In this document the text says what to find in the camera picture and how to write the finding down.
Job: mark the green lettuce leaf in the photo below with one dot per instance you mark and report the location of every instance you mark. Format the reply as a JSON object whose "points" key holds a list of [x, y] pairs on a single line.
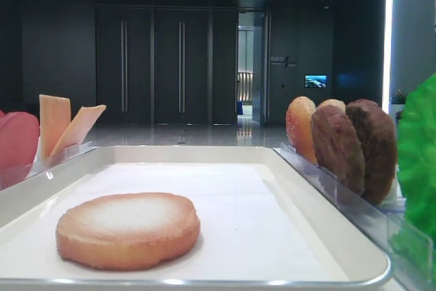
{"points": [[416, 175]]}

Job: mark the brown meat patty front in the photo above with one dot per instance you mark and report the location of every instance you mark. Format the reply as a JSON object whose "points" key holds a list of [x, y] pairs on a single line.
{"points": [[337, 147]]}

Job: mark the brown meat patty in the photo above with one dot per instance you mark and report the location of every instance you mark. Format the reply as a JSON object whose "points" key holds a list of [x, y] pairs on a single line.
{"points": [[337, 147], [376, 133]]}

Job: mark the round bread slice on tray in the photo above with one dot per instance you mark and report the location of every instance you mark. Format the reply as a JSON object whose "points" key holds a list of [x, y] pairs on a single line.
{"points": [[128, 232]]}

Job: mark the leaning cheese slice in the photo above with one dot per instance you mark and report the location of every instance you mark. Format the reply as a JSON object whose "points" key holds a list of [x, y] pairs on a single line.
{"points": [[78, 128]]}

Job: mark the brown meat patty rear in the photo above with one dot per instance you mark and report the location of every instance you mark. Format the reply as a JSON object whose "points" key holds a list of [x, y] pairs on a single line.
{"points": [[376, 133]]}

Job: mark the upright cheese slice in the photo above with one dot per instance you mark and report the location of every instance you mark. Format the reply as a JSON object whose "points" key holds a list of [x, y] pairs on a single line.
{"points": [[55, 116]]}

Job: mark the red tomato slice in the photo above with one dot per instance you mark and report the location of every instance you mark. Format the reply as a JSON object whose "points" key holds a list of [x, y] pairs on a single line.
{"points": [[20, 132]]}

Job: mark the orange bun slice front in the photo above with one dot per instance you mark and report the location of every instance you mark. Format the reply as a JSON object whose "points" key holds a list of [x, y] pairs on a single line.
{"points": [[298, 127]]}

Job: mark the white rectangular tray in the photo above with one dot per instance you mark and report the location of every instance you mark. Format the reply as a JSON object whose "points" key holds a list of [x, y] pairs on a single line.
{"points": [[263, 225]]}

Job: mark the tan bun slice behind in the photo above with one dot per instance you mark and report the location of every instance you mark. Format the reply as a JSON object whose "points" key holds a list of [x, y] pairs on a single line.
{"points": [[333, 102]]}

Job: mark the potted plant with flowers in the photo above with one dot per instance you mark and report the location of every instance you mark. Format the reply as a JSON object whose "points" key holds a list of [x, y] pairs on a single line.
{"points": [[398, 97]]}

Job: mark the clear acrylic left rack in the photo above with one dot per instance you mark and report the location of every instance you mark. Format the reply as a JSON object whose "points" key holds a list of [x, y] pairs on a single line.
{"points": [[13, 176]]}

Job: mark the clear acrylic rack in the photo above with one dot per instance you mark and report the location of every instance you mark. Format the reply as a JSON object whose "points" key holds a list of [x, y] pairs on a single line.
{"points": [[357, 202], [13, 176]]}

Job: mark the clear acrylic right rack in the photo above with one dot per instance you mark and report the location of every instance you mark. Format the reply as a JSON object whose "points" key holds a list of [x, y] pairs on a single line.
{"points": [[357, 202]]}

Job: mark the small wall screen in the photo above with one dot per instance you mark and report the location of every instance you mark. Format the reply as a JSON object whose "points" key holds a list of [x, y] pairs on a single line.
{"points": [[315, 81]]}

